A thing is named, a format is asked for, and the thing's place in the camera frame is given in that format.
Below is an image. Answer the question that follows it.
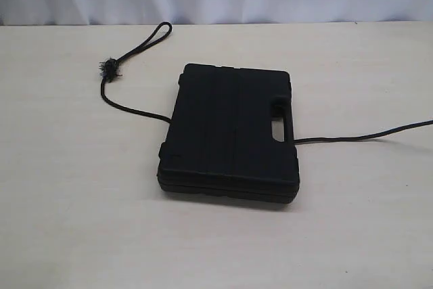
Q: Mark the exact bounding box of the black braided rope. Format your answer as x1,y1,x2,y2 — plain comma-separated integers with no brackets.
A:
97,22,433,144

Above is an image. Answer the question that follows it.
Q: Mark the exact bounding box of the black plastic carrying case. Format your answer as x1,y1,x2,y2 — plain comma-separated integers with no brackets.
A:
157,63,300,204

